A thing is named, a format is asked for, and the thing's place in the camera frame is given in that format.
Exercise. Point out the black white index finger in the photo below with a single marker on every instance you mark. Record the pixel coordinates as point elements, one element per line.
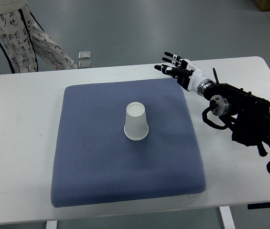
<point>165,69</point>

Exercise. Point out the black white thumb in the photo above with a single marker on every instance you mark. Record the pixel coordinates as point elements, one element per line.
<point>182,79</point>

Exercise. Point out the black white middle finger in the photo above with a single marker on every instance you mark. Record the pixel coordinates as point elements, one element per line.
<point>173,62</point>

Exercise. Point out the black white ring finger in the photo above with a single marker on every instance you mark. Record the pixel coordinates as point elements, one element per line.
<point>173,56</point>

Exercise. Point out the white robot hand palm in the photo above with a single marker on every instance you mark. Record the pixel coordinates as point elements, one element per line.
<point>197,81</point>

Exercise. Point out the white paper cup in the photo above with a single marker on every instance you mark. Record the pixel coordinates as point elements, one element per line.
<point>136,127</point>

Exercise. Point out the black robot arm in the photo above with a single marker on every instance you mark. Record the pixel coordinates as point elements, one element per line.
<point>246,115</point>

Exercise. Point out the lower metal floor plate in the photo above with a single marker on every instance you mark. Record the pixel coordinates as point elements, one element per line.
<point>84,64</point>

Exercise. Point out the blue quilted cushion pad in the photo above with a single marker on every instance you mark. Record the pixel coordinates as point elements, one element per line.
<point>96,163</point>

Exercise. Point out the person in calligraphy print trousers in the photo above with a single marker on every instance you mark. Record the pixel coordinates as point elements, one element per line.
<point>22,40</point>

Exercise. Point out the white right table leg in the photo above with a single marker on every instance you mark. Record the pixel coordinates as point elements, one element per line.
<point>226,217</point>

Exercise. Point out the white table leg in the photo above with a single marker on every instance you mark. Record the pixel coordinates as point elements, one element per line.
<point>52,224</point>
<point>226,217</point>

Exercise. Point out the black table control panel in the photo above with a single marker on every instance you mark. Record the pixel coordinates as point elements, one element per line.
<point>258,205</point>

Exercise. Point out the white left table leg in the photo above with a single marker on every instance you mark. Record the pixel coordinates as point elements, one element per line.
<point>52,224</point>

